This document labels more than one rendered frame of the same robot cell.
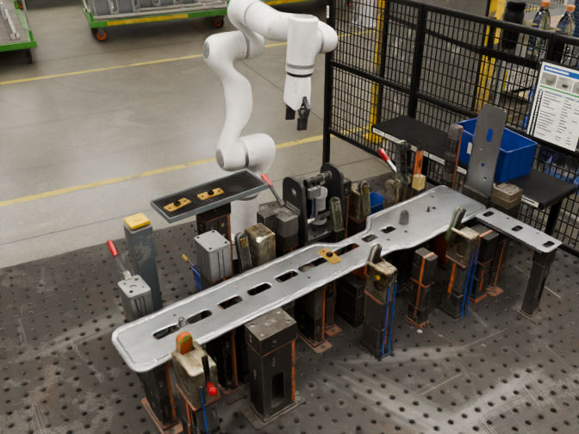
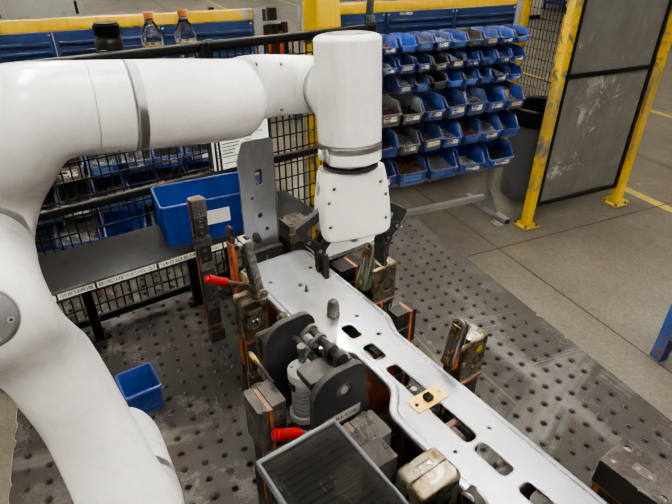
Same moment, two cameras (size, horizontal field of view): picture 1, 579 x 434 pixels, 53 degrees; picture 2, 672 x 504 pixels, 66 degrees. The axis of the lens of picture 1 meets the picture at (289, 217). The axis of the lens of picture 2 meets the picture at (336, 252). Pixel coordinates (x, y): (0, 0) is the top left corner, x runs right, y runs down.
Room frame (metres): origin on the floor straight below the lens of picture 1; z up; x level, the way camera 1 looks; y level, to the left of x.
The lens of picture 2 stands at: (1.70, 0.63, 1.81)
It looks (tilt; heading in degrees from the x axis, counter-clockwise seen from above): 31 degrees down; 271
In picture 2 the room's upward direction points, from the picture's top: straight up
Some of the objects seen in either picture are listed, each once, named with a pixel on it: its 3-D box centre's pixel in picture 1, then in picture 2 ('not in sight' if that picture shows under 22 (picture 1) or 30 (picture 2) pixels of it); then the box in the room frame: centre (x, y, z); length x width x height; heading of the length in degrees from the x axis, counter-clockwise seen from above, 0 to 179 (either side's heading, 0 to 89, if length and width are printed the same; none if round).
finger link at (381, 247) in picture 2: (303, 120); (388, 241); (1.64, -0.05, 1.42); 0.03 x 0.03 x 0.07; 22
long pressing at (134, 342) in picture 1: (326, 260); (437, 405); (1.51, -0.12, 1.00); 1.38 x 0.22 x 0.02; 126
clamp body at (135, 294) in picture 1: (142, 331); not in sight; (1.32, 0.45, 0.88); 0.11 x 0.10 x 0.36; 36
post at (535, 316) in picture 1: (537, 281); not in sight; (1.59, -0.85, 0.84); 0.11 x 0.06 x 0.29; 36
